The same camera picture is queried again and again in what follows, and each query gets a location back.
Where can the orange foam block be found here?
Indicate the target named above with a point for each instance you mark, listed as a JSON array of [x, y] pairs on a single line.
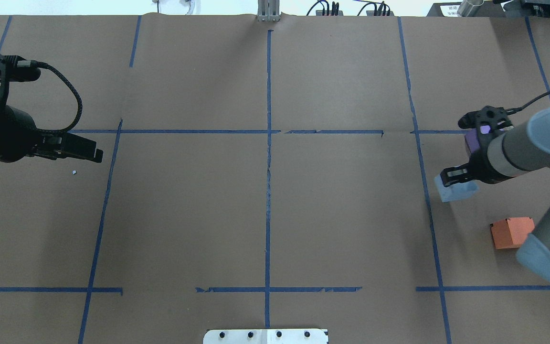
[[511, 232]]

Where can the light blue foam block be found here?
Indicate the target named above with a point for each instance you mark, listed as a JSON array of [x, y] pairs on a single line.
[[456, 192]]

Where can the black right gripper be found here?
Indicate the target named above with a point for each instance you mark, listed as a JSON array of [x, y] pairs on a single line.
[[481, 167]]

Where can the purple foam block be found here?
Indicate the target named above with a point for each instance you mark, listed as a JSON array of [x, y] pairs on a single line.
[[477, 140]]

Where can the white metal mounting plate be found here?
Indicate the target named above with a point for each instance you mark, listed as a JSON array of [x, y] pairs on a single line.
[[266, 336]]

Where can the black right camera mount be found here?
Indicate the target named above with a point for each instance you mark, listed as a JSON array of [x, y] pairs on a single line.
[[488, 123]]

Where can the black equipment with label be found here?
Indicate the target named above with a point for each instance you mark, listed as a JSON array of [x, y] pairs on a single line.
[[496, 8]]

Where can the brown paper table cover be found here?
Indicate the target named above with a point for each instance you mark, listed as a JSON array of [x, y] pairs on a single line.
[[277, 175]]

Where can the silver metal cylinder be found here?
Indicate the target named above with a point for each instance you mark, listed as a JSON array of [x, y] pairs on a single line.
[[469, 8]]

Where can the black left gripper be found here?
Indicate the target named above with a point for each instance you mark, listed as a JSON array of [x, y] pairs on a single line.
[[11, 134]]

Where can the grey aluminium post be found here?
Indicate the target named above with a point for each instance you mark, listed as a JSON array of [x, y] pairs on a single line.
[[268, 10]]

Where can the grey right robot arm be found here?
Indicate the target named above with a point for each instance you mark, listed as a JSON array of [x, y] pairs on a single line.
[[499, 152]]

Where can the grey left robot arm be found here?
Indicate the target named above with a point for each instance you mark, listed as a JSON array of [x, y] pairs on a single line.
[[18, 139]]

